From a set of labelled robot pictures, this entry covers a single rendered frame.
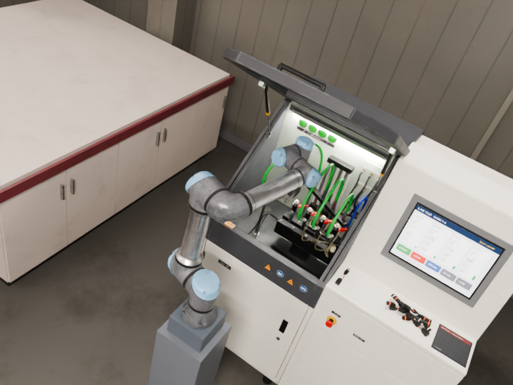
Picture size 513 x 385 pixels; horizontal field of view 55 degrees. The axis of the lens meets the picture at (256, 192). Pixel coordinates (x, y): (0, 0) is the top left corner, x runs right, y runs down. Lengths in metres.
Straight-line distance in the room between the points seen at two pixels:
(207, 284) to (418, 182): 1.04
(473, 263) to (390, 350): 0.54
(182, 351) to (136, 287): 1.26
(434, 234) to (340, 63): 2.07
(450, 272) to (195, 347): 1.19
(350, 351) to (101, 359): 1.42
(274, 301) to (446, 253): 0.88
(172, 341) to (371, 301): 0.92
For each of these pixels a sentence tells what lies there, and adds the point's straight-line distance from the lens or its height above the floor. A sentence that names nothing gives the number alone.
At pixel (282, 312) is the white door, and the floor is 0.63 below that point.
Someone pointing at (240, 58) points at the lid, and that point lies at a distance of 1.75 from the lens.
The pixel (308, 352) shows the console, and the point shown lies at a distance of 2.72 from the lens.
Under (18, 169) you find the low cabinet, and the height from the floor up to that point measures 0.84.
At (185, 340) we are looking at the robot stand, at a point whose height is 0.82.
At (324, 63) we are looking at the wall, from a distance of 4.12.
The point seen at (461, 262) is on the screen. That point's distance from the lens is 2.39.
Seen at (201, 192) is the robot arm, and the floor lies 1.52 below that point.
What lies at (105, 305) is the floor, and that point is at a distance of 3.30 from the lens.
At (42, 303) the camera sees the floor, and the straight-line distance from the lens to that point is 3.34.
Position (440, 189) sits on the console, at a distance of 2.30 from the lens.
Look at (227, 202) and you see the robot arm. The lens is 1.73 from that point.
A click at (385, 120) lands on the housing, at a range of 2.70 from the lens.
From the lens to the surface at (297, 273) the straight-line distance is 2.40.
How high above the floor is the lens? 2.64
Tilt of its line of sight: 38 degrees down
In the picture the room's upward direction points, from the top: 16 degrees clockwise
